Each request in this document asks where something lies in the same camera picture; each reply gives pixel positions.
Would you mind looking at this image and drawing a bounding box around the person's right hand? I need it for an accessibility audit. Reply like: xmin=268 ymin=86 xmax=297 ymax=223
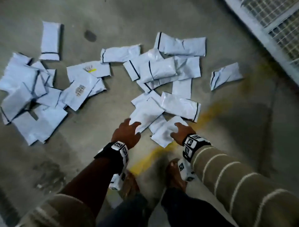
xmin=170 ymin=122 xmax=196 ymax=146

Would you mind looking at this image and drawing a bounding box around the person's left hand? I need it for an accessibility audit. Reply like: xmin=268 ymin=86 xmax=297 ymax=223
xmin=111 ymin=118 xmax=142 ymax=150

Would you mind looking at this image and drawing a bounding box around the white packet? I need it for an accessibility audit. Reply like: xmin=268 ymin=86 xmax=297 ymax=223
xmin=129 ymin=97 xmax=165 ymax=134
xmin=150 ymin=116 xmax=188 ymax=148

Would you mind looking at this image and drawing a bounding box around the pile of white mailer packets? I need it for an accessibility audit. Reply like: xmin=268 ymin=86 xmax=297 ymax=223
xmin=0 ymin=21 xmax=243 ymax=146

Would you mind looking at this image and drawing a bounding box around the person's right forearm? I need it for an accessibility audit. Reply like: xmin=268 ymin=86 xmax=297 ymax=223
xmin=191 ymin=145 xmax=299 ymax=227

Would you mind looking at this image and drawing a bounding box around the person's left forearm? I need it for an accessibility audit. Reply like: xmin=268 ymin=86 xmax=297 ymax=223
xmin=23 ymin=157 xmax=117 ymax=227

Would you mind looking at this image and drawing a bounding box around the person's right foot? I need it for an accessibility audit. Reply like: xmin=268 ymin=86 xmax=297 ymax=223
xmin=165 ymin=158 xmax=187 ymax=191

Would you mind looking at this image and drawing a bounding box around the person's left leg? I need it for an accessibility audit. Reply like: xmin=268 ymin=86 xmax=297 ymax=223
xmin=97 ymin=194 xmax=150 ymax=227

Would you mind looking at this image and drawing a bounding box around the person's leg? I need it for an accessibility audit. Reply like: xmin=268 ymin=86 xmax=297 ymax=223
xmin=161 ymin=187 xmax=234 ymax=227
xmin=97 ymin=194 xmax=150 ymax=227

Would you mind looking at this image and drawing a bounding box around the person's right leg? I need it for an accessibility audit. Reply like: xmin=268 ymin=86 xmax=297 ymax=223
xmin=161 ymin=187 xmax=234 ymax=227

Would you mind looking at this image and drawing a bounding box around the right wrist marker band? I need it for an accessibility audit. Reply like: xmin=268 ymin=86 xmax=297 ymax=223
xmin=182 ymin=133 xmax=211 ymax=162

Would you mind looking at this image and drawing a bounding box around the wrist marker band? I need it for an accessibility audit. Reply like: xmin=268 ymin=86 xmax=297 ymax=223
xmin=94 ymin=141 xmax=129 ymax=175
xmin=182 ymin=133 xmax=211 ymax=162

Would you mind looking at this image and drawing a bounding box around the left wrist marker band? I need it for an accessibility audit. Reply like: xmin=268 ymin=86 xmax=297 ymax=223
xmin=94 ymin=141 xmax=129 ymax=175

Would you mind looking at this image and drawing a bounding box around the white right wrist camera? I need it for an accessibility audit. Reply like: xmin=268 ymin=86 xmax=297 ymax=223
xmin=177 ymin=159 xmax=196 ymax=182

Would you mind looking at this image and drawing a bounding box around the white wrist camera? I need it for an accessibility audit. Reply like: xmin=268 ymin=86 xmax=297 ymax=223
xmin=177 ymin=159 xmax=196 ymax=182
xmin=108 ymin=172 xmax=126 ymax=190

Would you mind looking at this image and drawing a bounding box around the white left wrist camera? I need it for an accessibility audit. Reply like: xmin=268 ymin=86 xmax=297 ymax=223
xmin=108 ymin=172 xmax=126 ymax=190

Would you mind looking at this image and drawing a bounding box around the white wire mesh shelf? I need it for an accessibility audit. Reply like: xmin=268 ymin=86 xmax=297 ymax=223
xmin=224 ymin=0 xmax=299 ymax=86

